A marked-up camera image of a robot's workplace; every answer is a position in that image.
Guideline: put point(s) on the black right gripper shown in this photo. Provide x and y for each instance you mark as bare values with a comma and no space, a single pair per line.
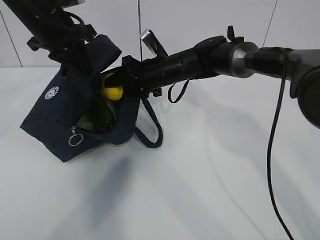
130,79

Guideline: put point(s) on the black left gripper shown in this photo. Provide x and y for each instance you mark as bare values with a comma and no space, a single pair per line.
65,47

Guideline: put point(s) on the yellow lemon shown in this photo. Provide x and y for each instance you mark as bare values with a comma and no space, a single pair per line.
111,93

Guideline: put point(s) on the green cucumber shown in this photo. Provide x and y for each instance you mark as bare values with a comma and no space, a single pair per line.
103,116

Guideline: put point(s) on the dark navy lunch bag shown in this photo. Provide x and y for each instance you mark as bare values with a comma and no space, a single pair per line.
54,117

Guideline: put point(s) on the green lidded glass container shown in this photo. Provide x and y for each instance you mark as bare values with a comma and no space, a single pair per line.
87,121

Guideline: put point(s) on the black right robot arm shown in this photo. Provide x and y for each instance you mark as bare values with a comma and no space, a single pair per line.
227,55

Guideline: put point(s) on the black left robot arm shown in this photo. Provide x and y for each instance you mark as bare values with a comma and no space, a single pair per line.
34,14

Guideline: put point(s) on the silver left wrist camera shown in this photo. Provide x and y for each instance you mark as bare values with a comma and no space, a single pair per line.
70,3

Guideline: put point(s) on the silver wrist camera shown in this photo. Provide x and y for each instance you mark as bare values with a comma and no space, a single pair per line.
149,38
70,3

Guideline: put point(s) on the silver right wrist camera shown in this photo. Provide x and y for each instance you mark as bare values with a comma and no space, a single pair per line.
149,38

